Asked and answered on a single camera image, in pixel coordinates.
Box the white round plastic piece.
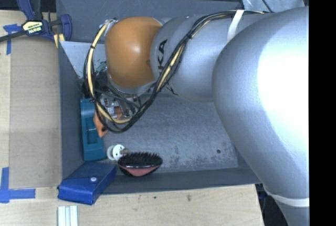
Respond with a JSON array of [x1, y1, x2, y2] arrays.
[[107, 143, 129, 161]]

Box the teal rectangular box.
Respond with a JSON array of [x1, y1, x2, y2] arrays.
[[80, 98, 107, 162]]

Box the pale wood board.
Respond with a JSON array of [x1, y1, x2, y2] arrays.
[[9, 40, 63, 189]]

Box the orange rounded object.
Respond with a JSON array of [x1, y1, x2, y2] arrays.
[[92, 111, 109, 139]]

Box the blue flat box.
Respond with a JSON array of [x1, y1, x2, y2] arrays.
[[57, 161, 118, 206]]

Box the black and red hairbrush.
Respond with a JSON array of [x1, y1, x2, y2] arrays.
[[117, 151, 163, 178]]

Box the grey metal bin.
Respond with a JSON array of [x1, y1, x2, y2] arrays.
[[55, 0, 263, 194]]

